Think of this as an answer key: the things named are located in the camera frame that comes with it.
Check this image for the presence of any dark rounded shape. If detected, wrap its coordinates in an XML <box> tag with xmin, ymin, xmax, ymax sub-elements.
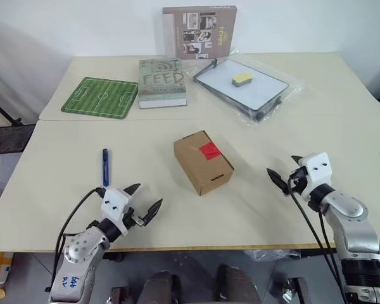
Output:
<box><xmin>139</xmin><ymin>272</ymin><xmax>182</xmax><ymax>304</ymax></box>
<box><xmin>216</xmin><ymin>263</ymin><xmax>264</xmax><ymax>304</ymax></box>

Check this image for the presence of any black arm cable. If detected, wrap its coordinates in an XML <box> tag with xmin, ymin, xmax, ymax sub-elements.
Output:
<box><xmin>286</xmin><ymin>177</ymin><xmax>349</xmax><ymax>303</ymax></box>
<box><xmin>44</xmin><ymin>187</ymin><xmax>107</xmax><ymax>294</ymax></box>

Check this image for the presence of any black mesh panel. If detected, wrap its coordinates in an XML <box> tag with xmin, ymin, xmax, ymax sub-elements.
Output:
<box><xmin>0</xmin><ymin>124</ymin><xmax>37</xmax><ymax>156</ymax></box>

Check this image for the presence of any blue pen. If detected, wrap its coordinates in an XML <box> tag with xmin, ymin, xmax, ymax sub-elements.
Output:
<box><xmin>101</xmin><ymin>148</ymin><xmax>111</xmax><ymax>187</ymax></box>

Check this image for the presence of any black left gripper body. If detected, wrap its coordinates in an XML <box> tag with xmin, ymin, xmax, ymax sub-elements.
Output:
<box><xmin>123</xmin><ymin>204</ymin><xmax>147</xmax><ymax>229</ymax></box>

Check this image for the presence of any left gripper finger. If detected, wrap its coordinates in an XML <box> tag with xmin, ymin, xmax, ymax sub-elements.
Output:
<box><xmin>122</xmin><ymin>182</ymin><xmax>143</xmax><ymax>204</ymax></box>
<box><xmin>141</xmin><ymin>198</ymin><xmax>164</xmax><ymax>227</ymax></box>

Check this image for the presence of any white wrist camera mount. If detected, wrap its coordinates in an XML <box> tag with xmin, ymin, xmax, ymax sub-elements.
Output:
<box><xmin>297</xmin><ymin>152</ymin><xmax>334</xmax><ymax>199</ymax></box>
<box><xmin>101</xmin><ymin>188</ymin><xmax>137</xmax><ymax>237</ymax></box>

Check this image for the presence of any FEED hardcover book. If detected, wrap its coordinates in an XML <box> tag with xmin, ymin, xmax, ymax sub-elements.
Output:
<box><xmin>137</xmin><ymin>58</ymin><xmax>190</xmax><ymax>110</ymax></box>

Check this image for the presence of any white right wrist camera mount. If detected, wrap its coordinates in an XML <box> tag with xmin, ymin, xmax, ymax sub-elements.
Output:
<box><xmin>297</xmin><ymin>152</ymin><xmax>334</xmax><ymax>199</ymax></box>

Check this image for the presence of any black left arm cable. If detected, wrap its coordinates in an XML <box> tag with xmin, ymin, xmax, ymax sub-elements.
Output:
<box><xmin>44</xmin><ymin>187</ymin><xmax>107</xmax><ymax>294</ymax></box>

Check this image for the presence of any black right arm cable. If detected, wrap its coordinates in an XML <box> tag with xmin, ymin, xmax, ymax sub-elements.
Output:
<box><xmin>286</xmin><ymin>177</ymin><xmax>349</xmax><ymax>303</ymax></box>

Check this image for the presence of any yellow sponge eraser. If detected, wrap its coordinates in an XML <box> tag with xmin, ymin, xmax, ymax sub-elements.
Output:
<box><xmin>230</xmin><ymin>73</ymin><xmax>254</xmax><ymax>88</ymax></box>

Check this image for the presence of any clear plastic bag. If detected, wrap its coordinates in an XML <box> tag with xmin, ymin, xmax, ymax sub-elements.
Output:
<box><xmin>186</xmin><ymin>49</ymin><xmax>305</xmax><ymax>130</ymax></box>

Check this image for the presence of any red tape seal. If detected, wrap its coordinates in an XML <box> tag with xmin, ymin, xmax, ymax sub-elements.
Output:
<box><xmin>198</xmin><ymin>142</ymin><xmax>222</xmax><ymax>160</ymax></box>

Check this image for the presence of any black framed whiteboard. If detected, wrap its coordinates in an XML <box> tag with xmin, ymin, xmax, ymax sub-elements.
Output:
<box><xmin>192</xmin><ymin>58</ymin><xmax>289</xmax><ymax>122</ymax></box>

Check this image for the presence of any brown photo book upright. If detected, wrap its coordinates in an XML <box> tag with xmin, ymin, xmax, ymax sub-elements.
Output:
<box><xmin>161</xmin><ymin>5</ymin><xmax>238</xmax><ymax>61</ymax></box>

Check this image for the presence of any crumpled clear plastic wrap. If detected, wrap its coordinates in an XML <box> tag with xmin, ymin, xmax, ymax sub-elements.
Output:
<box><xmin>243</xmin><ymin>248</ymin><xmax>302</xmax><ymax>264</ymax></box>

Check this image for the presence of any brown cardboard box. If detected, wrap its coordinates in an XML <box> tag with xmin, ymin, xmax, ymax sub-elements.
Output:
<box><xmin>173</xmin><ymin>129</ymin><xmax>236</xmax><ymax>196</ymax></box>

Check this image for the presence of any green soccer field mat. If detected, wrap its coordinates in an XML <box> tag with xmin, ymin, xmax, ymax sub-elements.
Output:
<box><xmin>60</xmin><ymin>77</ymin><xmax>139</xmax><ymax>120</ymax></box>

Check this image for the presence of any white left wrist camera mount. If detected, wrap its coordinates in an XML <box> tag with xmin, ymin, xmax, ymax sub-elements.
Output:
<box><xmin>101</xmin><ymin>188</ymin><xmax>137</xmax><ymax>237</ymax></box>

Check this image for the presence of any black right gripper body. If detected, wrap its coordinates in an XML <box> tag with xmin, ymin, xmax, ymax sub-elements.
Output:
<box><xmin>288</xmin><ymin>166</ymin><xmax>308</xmax><ymax>196</ymax></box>

